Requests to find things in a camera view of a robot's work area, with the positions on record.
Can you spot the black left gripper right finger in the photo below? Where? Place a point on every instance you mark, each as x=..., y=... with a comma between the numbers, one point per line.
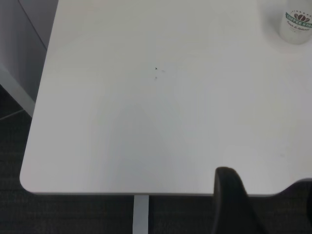
x=310, y=209

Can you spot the grey metal table leg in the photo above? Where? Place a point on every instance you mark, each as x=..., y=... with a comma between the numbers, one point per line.
x=140, y=215

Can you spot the white paper coffee cup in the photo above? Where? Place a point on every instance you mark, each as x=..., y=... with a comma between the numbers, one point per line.
x=292, y=31

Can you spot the grey wall skirting board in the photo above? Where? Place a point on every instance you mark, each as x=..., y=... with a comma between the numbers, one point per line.
x=14, y=93

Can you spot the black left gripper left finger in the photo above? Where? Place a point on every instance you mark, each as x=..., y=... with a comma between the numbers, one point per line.
x=231, y=207

